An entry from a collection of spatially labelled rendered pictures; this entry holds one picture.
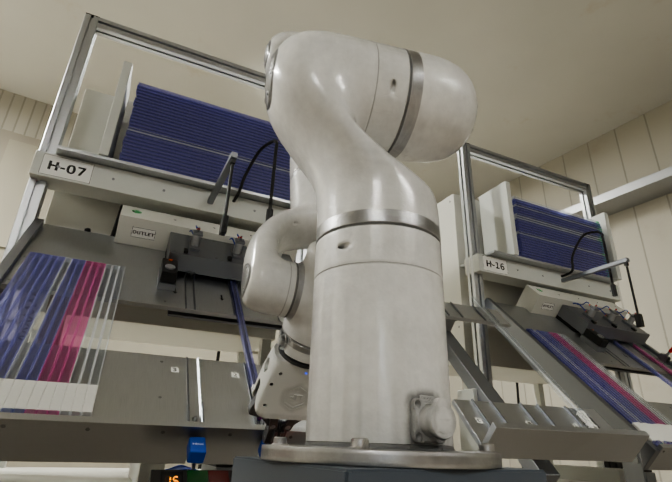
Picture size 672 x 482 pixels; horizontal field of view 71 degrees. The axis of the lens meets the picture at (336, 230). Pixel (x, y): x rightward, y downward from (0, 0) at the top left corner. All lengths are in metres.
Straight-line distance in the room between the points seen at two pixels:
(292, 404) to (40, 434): 0.34
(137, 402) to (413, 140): 0.59
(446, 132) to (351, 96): 0.11
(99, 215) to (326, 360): 1.23
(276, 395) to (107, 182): 0.88
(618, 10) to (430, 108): 2.87
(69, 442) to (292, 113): 0.56
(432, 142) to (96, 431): 0.60
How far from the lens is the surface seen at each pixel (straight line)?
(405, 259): 0.40
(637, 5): 3.36
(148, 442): 0.81
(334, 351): 0.39
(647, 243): 3.87
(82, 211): 1.56
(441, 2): 3.01
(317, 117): 0.46
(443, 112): 0.52
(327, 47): 0.50
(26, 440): 0.81
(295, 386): 0.71
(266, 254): 0.63
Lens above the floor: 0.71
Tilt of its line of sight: 24 degrees up
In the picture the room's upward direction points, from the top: 2 degrees clockwise
